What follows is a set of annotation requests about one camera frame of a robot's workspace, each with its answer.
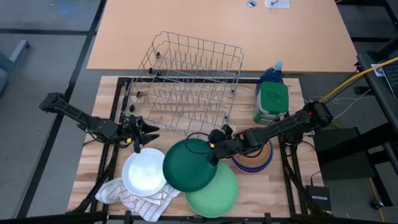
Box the white power strip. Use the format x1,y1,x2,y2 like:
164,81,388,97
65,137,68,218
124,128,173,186
264,0,291,9

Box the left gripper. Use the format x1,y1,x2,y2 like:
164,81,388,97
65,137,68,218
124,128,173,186
119,114,160,154

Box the black metal table frame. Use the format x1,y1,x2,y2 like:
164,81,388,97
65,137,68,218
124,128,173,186
67,76,335,224

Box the black side desk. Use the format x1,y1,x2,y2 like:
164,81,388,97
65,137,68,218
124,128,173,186
356,51,398,175

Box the dark green plate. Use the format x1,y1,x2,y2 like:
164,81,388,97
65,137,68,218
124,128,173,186
162,138,218,193

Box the black Netgear network switch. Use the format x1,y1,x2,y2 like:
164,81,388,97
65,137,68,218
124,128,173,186
306,185,332,212

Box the light wooden desk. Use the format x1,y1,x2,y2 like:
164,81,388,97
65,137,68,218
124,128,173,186
86,0,358,74

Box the grey wire dish rack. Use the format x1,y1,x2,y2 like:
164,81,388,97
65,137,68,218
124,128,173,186
119,30,245,136

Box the yellow cable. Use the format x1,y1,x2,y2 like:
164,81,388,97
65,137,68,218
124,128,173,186
368,177,386,223
319,57,398,104

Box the black equipment box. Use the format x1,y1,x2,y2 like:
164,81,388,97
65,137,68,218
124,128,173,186
312,127,377,182

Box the thin white cable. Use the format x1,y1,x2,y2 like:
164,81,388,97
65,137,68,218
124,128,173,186
303,88,376,121

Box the white plate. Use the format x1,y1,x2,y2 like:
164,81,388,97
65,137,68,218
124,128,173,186
121,147,167,197

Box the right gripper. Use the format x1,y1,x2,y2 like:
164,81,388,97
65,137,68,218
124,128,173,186
206,128,246,166

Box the black cable loop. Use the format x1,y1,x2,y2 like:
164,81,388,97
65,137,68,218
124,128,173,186
184,131,216,156

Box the white paper label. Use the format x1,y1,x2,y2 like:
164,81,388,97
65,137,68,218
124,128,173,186
371,63,386,77

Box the light green plate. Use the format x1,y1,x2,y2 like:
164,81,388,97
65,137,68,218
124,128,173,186
185,161,239,218

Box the white red-striped dish towel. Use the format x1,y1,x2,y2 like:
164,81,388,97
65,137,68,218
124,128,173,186
95,176,182,222

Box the black keyboard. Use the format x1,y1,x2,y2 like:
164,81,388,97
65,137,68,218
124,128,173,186
381,60,398,100

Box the green Cascade detergent tub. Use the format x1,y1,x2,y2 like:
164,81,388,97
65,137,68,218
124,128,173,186
252,81,290,126

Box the blue dish soap bottle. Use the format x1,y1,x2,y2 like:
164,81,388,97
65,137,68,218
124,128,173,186
255,60,284,94

